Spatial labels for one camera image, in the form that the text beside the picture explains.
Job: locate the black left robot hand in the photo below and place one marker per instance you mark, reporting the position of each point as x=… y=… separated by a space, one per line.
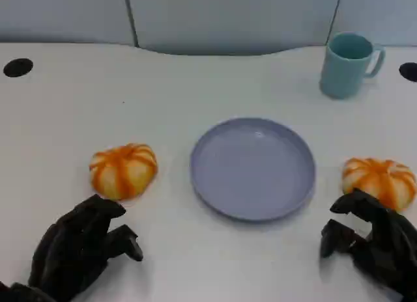
x=71 y=246

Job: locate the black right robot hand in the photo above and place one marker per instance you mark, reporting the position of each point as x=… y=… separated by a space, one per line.
x=387 y=250

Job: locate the orange white toy bread roll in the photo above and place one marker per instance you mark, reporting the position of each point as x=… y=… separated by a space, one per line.
x=122 y=172
x=381 y=178

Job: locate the lilac plate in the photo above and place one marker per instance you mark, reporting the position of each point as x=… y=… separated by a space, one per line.
x=252 y=170

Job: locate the pale green mug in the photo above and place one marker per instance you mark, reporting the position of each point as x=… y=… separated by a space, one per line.
x=342 y=74

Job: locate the grey partition panel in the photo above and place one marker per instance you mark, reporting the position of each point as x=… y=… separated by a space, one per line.
x=381 y=10
x=62 y=12
x=231 y=19

